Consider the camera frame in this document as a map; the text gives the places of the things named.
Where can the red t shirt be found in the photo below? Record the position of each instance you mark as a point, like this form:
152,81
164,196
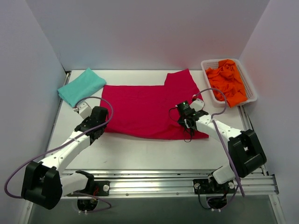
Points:
149,111

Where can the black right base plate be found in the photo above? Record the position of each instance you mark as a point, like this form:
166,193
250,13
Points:
210,186

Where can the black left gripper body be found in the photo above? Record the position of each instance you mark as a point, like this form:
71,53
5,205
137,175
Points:
100,114

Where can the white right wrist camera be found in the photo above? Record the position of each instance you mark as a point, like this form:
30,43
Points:
197,104

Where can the orange t shirts pile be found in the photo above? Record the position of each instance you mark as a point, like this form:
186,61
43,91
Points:
226,78

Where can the white plastic basket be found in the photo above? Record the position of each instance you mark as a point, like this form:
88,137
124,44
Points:
249,88

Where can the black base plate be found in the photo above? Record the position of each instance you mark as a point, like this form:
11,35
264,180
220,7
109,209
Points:
100,187
210,186

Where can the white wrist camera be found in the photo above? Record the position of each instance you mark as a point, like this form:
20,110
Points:
83,110
197,104

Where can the folded teal t shirt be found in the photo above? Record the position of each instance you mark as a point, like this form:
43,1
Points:
85,85

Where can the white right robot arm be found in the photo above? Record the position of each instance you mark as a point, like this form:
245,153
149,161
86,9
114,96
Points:
243,148

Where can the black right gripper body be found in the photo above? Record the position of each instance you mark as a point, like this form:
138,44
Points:
184,119

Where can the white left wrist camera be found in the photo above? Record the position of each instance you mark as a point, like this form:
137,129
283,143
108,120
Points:
83,110

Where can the aluminium frame rails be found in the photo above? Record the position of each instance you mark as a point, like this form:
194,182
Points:
151,182

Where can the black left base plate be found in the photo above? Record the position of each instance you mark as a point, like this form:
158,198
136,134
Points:
100,187

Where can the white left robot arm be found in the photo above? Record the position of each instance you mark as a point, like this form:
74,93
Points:
43,183

